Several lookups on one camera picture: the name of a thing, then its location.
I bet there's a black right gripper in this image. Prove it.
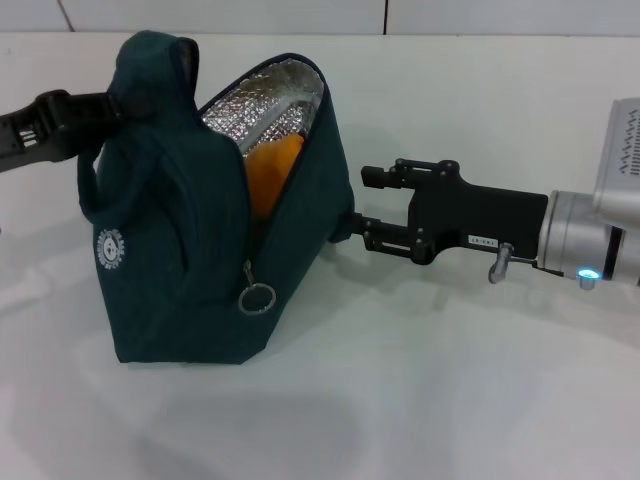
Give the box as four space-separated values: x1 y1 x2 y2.
348 157 550 266

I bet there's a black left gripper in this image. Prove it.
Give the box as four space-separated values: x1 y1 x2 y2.
0 89 157 174

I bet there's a yellow orange pear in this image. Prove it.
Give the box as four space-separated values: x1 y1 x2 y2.
244 131 306 222

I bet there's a teal insulated lunch bag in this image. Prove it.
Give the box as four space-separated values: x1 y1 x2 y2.
77 29 357 367

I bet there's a white table with rounded corner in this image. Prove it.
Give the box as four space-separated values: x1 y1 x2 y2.
0 30 640 480

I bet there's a thin red background cable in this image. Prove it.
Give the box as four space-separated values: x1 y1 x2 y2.
56 0 77 32

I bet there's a right wrist cable with plug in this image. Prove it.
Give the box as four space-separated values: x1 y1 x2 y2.
486 242 540 285

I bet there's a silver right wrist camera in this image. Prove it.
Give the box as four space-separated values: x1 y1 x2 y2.
591 98 640 212

